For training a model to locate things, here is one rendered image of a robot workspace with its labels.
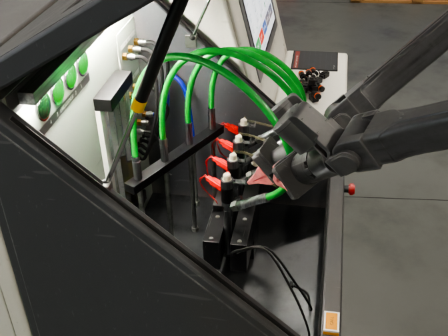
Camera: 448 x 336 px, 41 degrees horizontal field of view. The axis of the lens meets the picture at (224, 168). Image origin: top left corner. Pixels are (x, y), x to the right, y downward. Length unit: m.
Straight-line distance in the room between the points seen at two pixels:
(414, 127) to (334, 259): 0.60
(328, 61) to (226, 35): 0.73
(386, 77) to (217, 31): 0.52
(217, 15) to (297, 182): 0.61
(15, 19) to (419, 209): 2.41
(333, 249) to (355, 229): 1.57
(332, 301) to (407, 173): 2.19
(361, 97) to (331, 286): 0.41
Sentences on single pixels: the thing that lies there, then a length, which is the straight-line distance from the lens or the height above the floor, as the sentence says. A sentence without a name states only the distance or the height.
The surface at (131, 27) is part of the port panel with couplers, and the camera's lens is 1.49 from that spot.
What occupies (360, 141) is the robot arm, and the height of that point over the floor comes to 1.42.
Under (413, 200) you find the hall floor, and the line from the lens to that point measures 3.20.
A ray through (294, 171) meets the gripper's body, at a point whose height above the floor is 1.29.
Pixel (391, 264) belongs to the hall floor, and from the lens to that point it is 2.80.
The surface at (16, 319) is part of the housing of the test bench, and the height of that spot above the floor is 1.01.
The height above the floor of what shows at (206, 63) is 1.42.
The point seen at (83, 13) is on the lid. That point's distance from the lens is 0.77.
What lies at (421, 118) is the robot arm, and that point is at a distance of 0.81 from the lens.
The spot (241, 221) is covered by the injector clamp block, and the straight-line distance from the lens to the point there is 1.39.
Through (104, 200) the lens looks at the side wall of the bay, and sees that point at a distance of 0.94.
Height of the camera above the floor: 1.86
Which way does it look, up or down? 34 degrees down
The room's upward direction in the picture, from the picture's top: 2 degrees counter-clockwise
